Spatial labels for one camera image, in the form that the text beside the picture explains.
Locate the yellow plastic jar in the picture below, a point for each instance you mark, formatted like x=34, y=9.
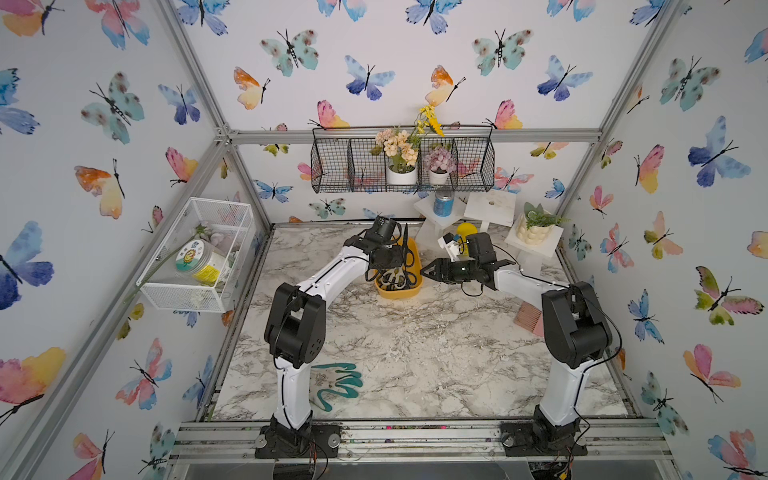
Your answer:
x=464, y=230

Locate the yellow plastic storage box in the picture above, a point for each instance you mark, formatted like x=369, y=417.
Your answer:
x=405, y=294

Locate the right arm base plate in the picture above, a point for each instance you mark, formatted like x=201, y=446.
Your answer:
x=540, y=437

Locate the white tiered display stand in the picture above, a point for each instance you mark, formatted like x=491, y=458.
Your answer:
x=488, y=208

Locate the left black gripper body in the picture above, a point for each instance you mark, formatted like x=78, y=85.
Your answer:
x=391, y=257

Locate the black wire wall basket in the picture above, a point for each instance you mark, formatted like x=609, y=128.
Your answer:
x=341, y=160

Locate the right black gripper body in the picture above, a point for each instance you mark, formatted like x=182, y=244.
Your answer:
x=465, y=270

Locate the clear acrylic wall box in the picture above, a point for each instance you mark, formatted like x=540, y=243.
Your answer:
x=227, y=225

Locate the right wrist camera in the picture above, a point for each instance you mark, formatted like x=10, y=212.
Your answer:
x=454, y=246

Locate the cream handled kitchen scissors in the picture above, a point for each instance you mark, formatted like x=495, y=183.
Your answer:
x=393, y=280

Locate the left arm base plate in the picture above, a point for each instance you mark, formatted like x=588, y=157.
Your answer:
x=277, y=441

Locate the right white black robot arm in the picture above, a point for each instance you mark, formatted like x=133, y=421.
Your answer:
x=575, y=328

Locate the pink striped cloth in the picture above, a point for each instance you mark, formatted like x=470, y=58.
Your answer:
x=530, y=319

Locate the green lid yellow jar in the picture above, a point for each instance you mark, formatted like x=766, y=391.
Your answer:
x=202, y=261

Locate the yellow artificial flower sprig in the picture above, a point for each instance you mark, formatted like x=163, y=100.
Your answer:
x=427, y=122

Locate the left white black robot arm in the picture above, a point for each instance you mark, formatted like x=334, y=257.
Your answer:
x=296, y=326

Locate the succulent in cream pot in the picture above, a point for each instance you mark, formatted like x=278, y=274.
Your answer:
x=536, y=224

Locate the large black scissors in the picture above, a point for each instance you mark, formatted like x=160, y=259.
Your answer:
x=408, y=261

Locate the peach flowers white pot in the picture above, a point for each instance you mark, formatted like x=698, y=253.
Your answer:
x=401, y=156

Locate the blue tin can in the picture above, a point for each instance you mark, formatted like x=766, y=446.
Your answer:
x=443, y=202

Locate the aluminium front rail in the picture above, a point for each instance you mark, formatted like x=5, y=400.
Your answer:
x=415, y=441

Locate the purple flowers white pot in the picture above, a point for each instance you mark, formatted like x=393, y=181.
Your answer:
x=441, y=164

